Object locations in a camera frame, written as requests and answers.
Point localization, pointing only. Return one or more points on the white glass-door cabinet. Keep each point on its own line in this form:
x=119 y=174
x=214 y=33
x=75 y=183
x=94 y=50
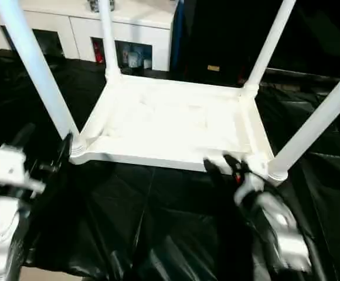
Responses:
x=140 y=29

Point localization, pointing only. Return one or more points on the dark patterned jar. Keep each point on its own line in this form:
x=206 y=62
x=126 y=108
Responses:
x=101 y=4

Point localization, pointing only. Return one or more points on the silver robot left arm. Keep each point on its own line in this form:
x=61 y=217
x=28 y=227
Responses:
x=0 y=234

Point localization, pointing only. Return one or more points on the black plastic mat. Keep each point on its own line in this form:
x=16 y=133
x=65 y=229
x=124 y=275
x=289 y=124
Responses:
x=158 y=222

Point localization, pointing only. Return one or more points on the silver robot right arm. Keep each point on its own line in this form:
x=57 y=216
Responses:
x=281 y=228

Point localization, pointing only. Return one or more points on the white plastic table top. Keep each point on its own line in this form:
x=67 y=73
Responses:
x=176 y=123

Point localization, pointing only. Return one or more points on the small brown cardboard piece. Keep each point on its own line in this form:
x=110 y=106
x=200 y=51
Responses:
x=213 y=68

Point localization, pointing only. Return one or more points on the small red bottle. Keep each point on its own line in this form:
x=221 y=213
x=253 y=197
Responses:
x=98 y=52

